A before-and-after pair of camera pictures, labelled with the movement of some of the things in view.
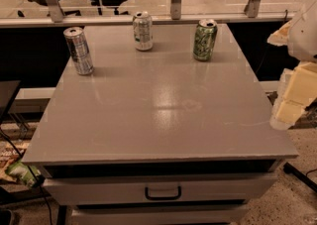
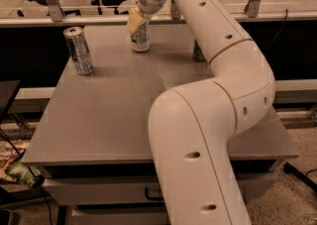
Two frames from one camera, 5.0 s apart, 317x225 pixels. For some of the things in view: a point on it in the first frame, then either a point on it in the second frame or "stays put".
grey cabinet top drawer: (130, 190) stays put
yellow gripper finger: (302, 86) to (134, 21)
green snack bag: (23, 172) stays put
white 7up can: (143, 30) stays put
